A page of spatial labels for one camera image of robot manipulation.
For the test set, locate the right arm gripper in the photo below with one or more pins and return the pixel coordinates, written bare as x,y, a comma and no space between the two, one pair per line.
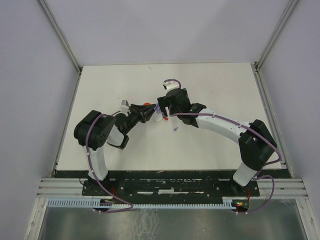
163,102

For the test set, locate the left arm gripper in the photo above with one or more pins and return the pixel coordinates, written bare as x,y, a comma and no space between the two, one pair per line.
140,110

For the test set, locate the lavender round charging case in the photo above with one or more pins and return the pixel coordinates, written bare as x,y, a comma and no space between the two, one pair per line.
157,109

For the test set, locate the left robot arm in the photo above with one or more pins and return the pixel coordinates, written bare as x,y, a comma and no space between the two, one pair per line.
97,129

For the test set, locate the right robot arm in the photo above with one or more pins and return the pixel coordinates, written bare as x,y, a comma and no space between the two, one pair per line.
256,144

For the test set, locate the white round charging case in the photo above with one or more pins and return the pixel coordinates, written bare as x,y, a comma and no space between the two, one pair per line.
158,118

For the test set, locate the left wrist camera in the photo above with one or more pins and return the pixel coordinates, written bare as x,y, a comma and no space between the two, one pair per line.
124,106

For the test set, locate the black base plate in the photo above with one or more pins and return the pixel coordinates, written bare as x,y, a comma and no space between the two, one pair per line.
193,183

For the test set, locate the left aluminium frame post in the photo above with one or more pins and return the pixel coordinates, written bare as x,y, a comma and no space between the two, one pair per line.
43,4

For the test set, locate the aluminium frame post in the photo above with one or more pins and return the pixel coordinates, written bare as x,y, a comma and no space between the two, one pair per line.
43,4
279,28

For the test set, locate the front aluminium rail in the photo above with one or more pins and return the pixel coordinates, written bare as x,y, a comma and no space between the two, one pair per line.
277,189

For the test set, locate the right aluminium frame post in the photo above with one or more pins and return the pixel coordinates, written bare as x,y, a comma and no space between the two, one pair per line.
279,28

